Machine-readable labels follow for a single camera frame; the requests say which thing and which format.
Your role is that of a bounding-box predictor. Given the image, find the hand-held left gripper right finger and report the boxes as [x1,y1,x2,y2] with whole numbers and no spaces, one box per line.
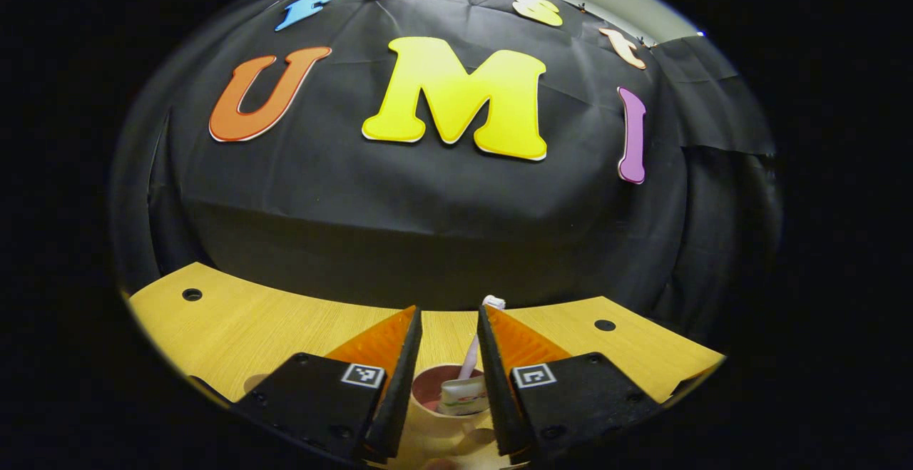
[476,304,664,465]

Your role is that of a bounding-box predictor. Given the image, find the pale pink toothbrush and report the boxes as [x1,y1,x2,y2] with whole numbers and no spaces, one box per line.
[456,295,507,382]

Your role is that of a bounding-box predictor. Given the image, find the white toothpaste tube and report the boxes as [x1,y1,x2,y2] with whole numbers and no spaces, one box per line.
[437,376,491,417]

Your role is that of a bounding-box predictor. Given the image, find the wooden desktop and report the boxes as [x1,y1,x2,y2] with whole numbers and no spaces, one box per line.
[127,262,727,470]

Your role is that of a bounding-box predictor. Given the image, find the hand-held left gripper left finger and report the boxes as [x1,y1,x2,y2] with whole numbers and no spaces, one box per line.
[232,305,424,465]

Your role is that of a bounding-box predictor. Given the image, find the black backdrop cloth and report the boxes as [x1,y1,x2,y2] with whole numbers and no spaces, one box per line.
[111,0,782,342]

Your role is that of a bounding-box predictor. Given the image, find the beige cup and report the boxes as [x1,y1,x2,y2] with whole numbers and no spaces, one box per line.
[408,363,500,458]

